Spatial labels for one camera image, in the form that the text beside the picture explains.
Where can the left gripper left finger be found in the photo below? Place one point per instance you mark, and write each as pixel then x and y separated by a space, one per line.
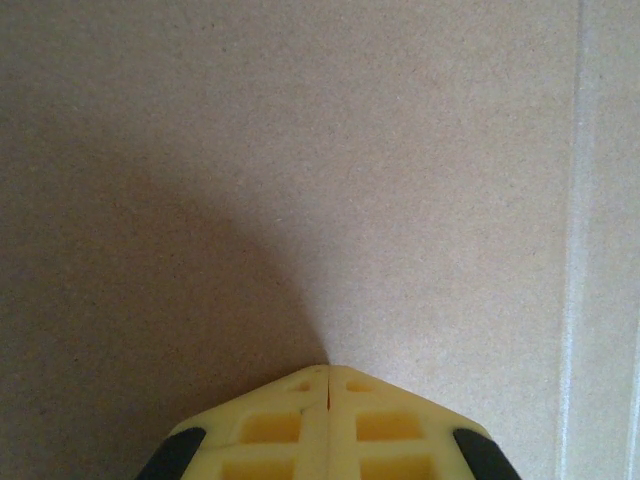
pixel 280 425

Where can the brown cardboard box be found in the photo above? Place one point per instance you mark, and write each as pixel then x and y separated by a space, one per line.
pixel 300 150

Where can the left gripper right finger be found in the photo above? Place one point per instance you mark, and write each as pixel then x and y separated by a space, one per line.
pixel 390 425

